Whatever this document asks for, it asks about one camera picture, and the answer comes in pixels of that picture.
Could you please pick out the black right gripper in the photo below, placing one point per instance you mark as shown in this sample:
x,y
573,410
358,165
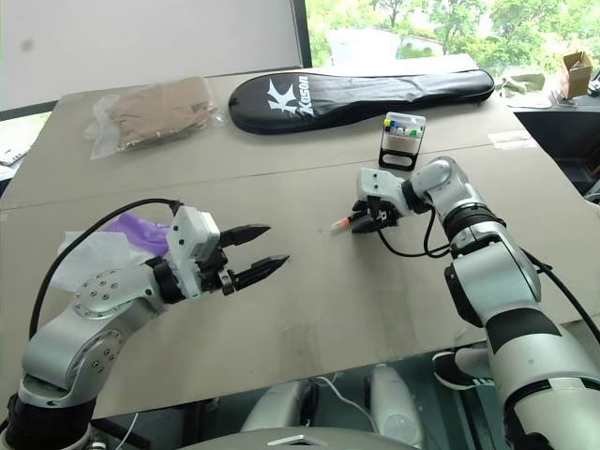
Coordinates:
x,y
385,213

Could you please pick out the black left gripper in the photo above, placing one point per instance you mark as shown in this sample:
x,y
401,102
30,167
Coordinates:
x,y
213,274

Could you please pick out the orange and white pen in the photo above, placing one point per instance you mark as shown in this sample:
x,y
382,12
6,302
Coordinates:
x,y
341,225

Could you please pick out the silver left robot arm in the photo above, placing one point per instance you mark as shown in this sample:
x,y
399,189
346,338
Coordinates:
x,y
94,323

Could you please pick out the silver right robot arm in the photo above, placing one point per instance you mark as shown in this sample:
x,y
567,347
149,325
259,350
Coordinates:
x,y
497,281

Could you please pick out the black and clear pen holder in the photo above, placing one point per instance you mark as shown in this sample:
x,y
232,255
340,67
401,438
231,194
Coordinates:
x,y
398,147

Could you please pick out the purple cloth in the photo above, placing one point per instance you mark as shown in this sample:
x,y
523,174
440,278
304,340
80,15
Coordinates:
x,y
143,232

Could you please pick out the black Kason racket bag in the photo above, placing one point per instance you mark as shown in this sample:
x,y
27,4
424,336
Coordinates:
x,y
356,96

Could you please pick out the white crumpled plastic bag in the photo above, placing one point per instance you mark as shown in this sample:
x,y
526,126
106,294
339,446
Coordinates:
x,y
100,255

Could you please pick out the white rounded robot leg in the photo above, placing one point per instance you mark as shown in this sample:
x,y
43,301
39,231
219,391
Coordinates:
x,y
394,403
276,408

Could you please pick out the clear tape strip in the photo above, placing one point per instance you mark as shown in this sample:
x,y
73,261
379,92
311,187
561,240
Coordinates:
x,y
513,139

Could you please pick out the brown cloth in plastic bag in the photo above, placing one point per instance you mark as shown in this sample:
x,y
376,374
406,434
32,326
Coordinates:
x,y
150,112

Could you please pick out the black and white shoe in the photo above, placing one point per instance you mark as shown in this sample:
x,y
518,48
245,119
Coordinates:
x,y
457,370

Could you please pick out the olive green cloth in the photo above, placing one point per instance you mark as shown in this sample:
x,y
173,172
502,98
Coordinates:
x,y
520,84

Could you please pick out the small open cardboard box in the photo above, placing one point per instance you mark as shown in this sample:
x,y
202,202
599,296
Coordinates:
x,y
577,75

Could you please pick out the white spiral notebook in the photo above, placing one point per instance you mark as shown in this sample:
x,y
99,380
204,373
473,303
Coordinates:
x,y
19,140

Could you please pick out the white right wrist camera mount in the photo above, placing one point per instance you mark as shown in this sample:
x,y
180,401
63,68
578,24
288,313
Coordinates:
x,y
380,185

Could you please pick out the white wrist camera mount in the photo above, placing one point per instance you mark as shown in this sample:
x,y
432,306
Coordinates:
x,y
190,241
380,185

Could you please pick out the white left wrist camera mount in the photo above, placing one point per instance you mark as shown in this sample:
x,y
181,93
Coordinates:
x,y
190,241

